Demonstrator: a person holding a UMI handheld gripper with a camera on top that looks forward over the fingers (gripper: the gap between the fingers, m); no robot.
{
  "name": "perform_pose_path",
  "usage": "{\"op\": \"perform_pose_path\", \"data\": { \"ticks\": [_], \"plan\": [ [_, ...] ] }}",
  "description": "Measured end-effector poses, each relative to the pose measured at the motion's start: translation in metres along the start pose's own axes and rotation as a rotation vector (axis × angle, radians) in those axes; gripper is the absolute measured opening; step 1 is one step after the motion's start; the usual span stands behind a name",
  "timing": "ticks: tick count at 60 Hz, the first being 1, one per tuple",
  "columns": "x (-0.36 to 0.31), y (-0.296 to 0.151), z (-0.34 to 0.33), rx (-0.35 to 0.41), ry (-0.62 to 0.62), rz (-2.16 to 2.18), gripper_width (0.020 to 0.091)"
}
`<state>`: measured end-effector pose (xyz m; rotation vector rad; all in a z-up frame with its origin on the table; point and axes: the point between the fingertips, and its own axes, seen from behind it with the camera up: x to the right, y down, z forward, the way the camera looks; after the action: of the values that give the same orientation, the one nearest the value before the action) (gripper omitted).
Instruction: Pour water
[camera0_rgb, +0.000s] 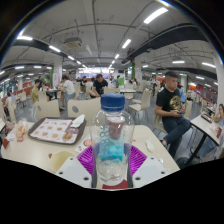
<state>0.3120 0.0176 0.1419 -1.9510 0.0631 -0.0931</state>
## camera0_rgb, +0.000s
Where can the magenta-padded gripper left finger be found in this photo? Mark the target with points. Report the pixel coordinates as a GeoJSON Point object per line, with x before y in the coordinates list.
{"type": "Point", "coordinates": [85, 160]}

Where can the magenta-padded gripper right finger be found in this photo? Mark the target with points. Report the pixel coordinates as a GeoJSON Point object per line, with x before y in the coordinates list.
{"type": "Point", "coordinates": [139, 161]}

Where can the clear blue-capped water bottle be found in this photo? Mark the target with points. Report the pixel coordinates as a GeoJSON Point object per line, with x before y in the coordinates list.
{"type": "Point", "coordinates": [111, 140]}

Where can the colourful sticker sheet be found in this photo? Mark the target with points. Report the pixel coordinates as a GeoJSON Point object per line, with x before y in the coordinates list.
{"type": "Point", "coordinates": [85, 143]}

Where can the white wrapper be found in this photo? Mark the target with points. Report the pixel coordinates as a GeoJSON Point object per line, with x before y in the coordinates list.
{"type": "Point", "coordinates": [149, 145]}

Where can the crumpled white napkin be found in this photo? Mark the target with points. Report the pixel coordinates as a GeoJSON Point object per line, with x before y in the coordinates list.
{"type": "Point", "coordinates": [77, 121]}

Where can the brown food tray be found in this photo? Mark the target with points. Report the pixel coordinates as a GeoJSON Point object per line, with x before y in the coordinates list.
{"type": "Point", "coordinates": [50, 130]}

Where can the cream chair with round hole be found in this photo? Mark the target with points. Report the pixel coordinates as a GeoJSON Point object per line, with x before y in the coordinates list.
{"type": "Point", "coordinates": [46, 110]}
{"type": "Point", "coordinates": [85, 108]}

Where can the far cream chairs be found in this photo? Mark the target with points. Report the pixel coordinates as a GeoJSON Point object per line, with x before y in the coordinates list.
{"type": "Point", "coordinates": [145, 100]}

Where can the clear bag of fries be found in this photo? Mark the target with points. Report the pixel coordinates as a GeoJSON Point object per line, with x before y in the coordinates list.
{"type": "Point", "coordinates": [18, 130]}

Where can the neighbouring cream table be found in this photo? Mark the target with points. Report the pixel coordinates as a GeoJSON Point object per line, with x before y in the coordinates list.
{"type": "Point", "coordinates": [203, 125]}

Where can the ceiling air conditioner unit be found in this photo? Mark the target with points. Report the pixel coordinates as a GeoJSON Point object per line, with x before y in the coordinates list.
{"type": "Point", "coordinates": [72, 42]}

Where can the ceiling lights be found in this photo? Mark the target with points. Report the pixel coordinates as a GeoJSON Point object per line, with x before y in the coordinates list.
{"type": "Point", "coordinates": [155, 15]}

